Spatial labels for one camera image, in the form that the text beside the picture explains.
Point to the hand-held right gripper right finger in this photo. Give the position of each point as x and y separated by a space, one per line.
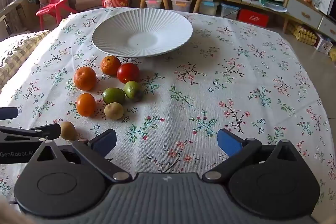
229 142

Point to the brown kiwi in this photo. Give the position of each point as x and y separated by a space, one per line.
114 111
68 130

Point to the red flat box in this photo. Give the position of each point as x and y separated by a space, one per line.
253 18

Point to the floral tablecloth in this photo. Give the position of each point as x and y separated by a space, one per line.
189 108

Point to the stack of papers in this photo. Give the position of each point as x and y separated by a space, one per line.
271 1

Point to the green lime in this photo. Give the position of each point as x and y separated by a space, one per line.
113 96

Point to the beige knit cushion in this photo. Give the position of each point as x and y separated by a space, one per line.
18 52

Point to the white patterned cube box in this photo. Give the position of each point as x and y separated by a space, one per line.
323 46

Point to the curved wooden console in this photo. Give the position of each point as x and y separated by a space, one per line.
304 14

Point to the yellow bead toy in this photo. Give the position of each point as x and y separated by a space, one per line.
304 34

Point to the clear storage box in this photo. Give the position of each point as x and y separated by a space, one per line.
182 5
209 7
229 10
153 3

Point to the small smooth orange tangerine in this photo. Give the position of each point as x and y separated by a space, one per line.
86 105

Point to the red tomato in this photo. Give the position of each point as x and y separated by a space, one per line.
128 73

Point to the green plum with brown tip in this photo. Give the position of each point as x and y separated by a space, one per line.
132 89

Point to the white ribbed plate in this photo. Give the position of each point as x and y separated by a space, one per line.
143 35

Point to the microwave oven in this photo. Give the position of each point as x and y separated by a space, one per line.
332 11

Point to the yellow snack bag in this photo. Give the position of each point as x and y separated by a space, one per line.
333 54

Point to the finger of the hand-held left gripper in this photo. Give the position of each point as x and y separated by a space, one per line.
9 112
47 130

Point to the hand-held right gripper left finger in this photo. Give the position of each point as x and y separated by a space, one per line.
106 142

